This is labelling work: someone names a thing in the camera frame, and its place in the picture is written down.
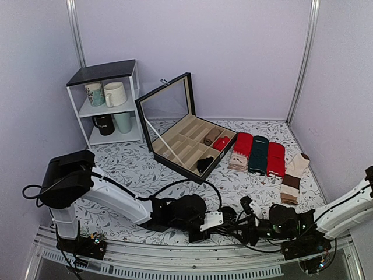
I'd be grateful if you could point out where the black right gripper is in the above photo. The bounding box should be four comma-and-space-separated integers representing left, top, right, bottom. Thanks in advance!
227, 215, 294, 247

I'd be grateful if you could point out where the black white striped sock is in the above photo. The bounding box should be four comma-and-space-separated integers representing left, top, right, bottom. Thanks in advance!
216, 206, 248, 236

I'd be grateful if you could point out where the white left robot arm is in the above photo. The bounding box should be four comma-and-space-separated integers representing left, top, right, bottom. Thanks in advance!
38, 150, 222, 253

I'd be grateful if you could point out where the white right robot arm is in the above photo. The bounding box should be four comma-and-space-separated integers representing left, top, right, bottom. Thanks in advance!
228, 166, 372, 254

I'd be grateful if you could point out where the floral white table mat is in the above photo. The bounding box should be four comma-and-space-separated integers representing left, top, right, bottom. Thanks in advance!
75, 120, 325, 246

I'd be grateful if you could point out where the red beige patterned sock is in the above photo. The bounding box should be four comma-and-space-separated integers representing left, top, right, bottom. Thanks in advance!
228, 132, 253, 172

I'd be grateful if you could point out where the dark green sock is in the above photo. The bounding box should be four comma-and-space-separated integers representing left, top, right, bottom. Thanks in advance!
248, 135, 269, 175

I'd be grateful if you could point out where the red white sock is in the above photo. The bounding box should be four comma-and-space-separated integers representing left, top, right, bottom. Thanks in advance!
266, 142, 286, 178

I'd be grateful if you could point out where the rolled black sock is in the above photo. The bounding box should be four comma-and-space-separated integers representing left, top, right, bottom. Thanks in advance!
197, 156, 214, 174

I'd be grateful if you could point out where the cream brown striped sock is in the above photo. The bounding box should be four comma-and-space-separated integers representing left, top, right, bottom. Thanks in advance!
280, 153, 310, 205

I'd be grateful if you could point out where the rolled red sock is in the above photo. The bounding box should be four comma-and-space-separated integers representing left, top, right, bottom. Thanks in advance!
213, 136, 230, 152

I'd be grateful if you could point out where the rolled tan sock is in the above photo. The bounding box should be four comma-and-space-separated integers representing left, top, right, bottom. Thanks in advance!
203, 128, 221, 146

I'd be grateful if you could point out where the black compartment storage box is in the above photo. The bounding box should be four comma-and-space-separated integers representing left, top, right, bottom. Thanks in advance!
135, 72, 237, 184

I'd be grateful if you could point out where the mint green tumbler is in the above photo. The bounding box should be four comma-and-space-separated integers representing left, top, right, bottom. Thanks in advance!
114, 112, 132, 134

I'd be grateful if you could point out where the black mug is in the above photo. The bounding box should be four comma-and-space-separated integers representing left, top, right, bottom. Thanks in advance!
92, 114, 115, 136

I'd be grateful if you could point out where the white shelf black top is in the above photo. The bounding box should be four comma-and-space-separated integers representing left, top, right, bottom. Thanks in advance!
66, 59, 143, 149

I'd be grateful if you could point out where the white ceramic mug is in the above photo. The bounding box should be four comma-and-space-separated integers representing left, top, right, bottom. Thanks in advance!
104, 82, 127, 108

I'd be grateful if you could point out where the patterned teal white mug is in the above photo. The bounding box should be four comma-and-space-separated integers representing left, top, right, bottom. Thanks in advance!
85, 82, 105, 107

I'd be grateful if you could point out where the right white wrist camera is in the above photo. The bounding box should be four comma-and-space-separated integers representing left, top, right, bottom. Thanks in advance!
249, 201, 263, 227

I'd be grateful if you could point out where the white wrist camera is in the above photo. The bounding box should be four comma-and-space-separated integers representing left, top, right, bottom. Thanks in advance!
249, 201, 263, 227
200, 211, 224, 232

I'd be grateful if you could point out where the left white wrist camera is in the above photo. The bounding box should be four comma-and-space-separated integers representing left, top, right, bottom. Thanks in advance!
200, 211, 224, 232

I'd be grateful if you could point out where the aluminium front rail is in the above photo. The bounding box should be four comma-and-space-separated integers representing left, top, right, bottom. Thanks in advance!
24, 226, 367, 279

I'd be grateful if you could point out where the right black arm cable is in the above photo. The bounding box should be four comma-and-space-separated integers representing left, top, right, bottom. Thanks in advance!
227, 189, 373, 254

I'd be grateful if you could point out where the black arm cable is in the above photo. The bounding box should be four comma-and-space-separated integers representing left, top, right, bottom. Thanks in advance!
227, 189, 373, 254
22, 169, 222, 212

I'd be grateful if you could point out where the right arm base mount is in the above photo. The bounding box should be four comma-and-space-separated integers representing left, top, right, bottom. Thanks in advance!
281, 235, 337, 275

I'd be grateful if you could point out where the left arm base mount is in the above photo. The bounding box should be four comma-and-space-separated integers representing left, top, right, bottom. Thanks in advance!
56, 222, 107, 260

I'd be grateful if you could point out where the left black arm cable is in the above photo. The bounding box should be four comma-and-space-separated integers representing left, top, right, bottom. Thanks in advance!
22, 169, 222, 212

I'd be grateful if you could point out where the right aluminium corner post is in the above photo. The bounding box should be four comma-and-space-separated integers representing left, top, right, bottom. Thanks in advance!
286, 0, 321, 126

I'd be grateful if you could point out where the aluminium corner post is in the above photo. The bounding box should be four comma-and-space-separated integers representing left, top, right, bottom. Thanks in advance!
66, 0, 86, 68
286, 0, 321, 126

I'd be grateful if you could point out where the left aluminium corner post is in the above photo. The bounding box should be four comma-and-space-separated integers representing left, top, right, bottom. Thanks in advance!
66, 0, 86, 68

